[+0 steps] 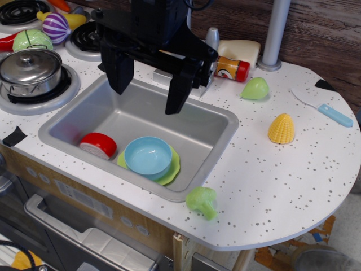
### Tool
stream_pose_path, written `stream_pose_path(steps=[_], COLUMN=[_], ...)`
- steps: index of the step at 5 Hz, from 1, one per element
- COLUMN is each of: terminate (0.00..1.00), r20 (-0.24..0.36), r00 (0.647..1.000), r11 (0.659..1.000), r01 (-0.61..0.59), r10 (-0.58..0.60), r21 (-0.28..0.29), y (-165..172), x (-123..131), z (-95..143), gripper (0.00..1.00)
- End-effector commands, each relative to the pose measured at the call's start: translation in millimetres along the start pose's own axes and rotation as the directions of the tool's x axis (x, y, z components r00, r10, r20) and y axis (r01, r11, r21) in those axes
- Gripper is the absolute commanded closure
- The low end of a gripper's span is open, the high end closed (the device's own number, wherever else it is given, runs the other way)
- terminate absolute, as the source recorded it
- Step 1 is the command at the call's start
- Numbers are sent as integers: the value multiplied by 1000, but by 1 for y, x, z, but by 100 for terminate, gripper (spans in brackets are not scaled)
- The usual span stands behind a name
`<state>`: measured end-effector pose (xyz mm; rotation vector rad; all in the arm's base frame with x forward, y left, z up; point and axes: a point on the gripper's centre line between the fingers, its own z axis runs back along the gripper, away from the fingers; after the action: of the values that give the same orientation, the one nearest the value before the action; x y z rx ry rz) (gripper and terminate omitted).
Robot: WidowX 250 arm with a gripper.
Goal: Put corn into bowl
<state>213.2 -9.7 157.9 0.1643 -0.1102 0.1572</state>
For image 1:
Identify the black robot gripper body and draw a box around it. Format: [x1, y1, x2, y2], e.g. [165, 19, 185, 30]
[94, 8, 218, 86]

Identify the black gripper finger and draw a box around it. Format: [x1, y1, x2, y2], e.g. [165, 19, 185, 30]
[165, 62, 201, 115]
[100, 45, 134, 94]

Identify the yellow toy corn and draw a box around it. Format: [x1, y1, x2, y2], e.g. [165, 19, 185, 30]
[267, 113, 295, 145]

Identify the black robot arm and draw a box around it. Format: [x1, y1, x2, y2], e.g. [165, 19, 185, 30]
[91, 1, 218, 115]

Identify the light blue plastic bowl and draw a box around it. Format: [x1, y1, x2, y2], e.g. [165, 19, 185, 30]
[124, 137, 173, 180]

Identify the silver toy faucet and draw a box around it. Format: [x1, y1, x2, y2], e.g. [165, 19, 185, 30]
[152, 27, 220, 98]

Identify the back right stove burner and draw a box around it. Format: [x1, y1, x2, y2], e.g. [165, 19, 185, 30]
[65, 21, 101, 62]

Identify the stove burner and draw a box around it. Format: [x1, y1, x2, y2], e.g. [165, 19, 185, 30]
[1, 64, 81, 116]
[65, 21, 101, 62]
[1, 1, 55, 34]

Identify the orange toy carrot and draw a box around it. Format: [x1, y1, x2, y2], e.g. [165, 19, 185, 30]
[48, 0, 71, 12]

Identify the front left stove burner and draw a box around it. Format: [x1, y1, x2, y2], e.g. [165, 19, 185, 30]
[1, 64, 81, 116]

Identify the purple white toy onion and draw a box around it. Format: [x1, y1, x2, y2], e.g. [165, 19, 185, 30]
[42, 12, 71, 45]

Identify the red yellow toy can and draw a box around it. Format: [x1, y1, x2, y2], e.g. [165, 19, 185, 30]
[215, 56, 250, 82]

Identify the grey toy sink basin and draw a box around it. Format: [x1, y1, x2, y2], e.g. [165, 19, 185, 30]
[38, 76, 239, 202]

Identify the cream toy bottle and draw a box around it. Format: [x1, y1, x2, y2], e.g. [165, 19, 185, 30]
[218, 40, 261, 69]

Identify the green toy pear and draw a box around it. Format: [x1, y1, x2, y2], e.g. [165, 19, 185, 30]
[239, 77, 269, 100]

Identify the red toy cheese wedge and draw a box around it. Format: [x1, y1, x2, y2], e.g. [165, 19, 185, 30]
[80, 132, 117, 160]

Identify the green plastic plate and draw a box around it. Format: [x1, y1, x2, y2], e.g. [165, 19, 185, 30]
[117, 146, 181, 186]

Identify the steel pot with lid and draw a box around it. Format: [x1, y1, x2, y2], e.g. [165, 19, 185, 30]
[1, 48, 63, 97]

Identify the green toy cabbage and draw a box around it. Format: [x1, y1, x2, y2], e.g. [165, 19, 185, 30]
[12, 29, 54, 52]

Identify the grey metal pole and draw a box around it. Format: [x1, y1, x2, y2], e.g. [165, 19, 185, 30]
[257, 0, 291, 72]

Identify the back left stove burner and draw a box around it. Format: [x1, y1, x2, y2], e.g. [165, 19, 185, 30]
[1, 1, 55, 34]

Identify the red toy chili pepper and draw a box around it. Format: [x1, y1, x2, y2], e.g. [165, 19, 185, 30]
[0, 32, 19, 52]

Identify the green toy broccoli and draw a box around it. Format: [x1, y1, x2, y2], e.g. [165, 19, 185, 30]
[186, 186, 217, 220]

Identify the black tape left edge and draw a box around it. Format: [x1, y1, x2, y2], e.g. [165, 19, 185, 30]
[2, 126, 27, 147]

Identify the black tape edge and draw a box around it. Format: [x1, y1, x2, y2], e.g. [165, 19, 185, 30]
[2, 126, 27, 147]
[315, 79, 336, 91]

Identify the black tape right edge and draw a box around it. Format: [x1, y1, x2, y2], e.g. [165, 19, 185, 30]
[315, 79, 336, 91]

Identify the yellow object bottom left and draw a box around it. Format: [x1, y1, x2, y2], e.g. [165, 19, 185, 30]
[11, 251, 43, 270]

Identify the grey shoe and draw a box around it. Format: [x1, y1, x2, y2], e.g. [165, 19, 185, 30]
[291, 245, 360, 270]

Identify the white knife blue handle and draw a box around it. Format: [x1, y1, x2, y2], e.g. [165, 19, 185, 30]
[290, 88, 354, 128]

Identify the black cable bottom left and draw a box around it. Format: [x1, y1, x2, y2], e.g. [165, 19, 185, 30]
[0, 239, 39, 271]

